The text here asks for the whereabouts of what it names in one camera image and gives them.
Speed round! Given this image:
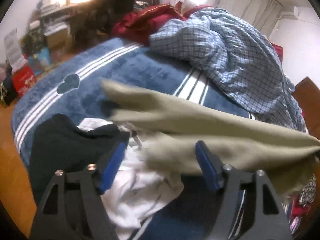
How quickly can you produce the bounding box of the olive green t-shirt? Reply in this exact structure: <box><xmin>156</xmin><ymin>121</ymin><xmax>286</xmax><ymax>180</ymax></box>
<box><xmin>101</xmin><ymin>79</ymin><xmax>319</xmax><ymax>197</ymax></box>

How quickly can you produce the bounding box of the black garment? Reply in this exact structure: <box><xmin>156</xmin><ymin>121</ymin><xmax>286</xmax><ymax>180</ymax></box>
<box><xmin>28</xmin><ymin>114</ymin><xmax>130</xmax><ymax>204</ymax></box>

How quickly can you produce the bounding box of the white garment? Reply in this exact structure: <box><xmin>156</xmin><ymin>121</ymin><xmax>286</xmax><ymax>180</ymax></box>
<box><xmin>77</xmin><ymin>117</ymin><xmax>185</xmax><ymax>240</ymax></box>

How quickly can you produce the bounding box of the blue striped blanket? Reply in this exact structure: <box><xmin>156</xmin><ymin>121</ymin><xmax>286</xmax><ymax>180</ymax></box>
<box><xmin>11</xmin><ymin>38</ymin><xmax>251</xmax><ymax>239</ymax></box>

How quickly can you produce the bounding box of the red cardboard box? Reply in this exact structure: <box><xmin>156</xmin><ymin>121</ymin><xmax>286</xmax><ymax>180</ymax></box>
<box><xmin>11</xmin><ymin>64</ymin><xmax>36</xmax><ymax>98</ymax></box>

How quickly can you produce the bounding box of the blue plaid duvet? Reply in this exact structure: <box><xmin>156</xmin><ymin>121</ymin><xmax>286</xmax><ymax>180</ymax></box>
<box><xmin>149</xmin><ymin>8</ymin><xmax>306</xmax><ymax>132</ymax></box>

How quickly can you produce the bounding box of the cluttered shelf desk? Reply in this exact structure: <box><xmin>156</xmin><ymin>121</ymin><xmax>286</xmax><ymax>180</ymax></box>
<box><xmin>22</xmin><ymin>0</ymin><xmax>101</xmax><ymax>55</ymax></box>

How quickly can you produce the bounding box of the white curtain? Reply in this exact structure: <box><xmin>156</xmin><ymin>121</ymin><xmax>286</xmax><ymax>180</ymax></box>
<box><xmin>208</xmin><ymin>0</ymin><xmax>283</xmax><ymax>36</ymax></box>

